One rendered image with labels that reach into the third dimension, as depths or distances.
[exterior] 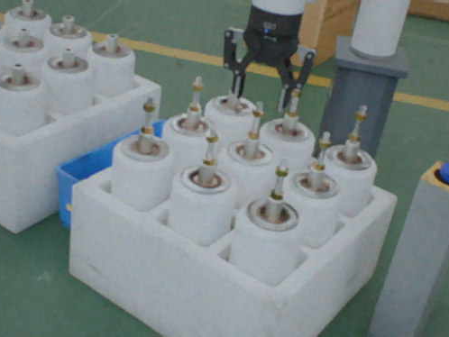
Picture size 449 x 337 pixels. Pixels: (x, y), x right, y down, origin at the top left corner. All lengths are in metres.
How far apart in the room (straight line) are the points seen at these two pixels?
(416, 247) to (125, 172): 0.45
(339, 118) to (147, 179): 0.56
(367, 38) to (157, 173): 0.58
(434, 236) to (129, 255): 0.45
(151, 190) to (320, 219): 0.26
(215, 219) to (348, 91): 0.55
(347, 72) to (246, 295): 0.63
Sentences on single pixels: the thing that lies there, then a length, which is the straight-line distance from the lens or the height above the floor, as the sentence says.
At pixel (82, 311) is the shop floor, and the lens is 1.15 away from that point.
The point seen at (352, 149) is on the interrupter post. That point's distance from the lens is 1.13.
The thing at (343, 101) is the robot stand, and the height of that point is 0.21.
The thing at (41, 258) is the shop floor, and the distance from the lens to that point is 1.25.
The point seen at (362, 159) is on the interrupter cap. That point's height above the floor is 0.25.
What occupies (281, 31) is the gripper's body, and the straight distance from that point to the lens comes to 0.98.
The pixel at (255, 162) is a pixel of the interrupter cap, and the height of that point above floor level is 0.25.
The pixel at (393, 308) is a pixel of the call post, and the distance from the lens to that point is 1.15.
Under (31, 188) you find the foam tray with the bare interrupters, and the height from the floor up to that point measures 0.08.
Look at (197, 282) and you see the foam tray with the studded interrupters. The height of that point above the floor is 0.14.
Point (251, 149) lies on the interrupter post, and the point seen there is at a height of 0.27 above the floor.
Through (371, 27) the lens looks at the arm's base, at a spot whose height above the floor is 0.36.
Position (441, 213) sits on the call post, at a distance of 1.03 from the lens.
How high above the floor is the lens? 0.79
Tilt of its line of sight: 31 degrees down
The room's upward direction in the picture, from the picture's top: 9 degrees clockwise
